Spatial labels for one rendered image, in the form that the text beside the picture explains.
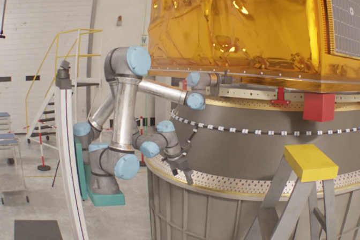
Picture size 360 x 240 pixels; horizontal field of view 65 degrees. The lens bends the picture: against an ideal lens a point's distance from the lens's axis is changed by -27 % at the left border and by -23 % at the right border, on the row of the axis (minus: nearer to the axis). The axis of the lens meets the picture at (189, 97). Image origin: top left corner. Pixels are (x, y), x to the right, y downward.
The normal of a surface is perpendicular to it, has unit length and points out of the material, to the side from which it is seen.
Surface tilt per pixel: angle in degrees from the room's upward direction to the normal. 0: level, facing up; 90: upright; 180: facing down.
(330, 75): 91
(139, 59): 83
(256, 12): 88
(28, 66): 90
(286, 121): 62
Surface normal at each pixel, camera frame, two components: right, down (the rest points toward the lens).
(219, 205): -0.56, 0.06
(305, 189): -0.07, 0.03
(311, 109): -0.86, 0.03
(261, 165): -0.34, -0.40
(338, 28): 0.52, 0.08
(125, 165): 0.77, 0.20
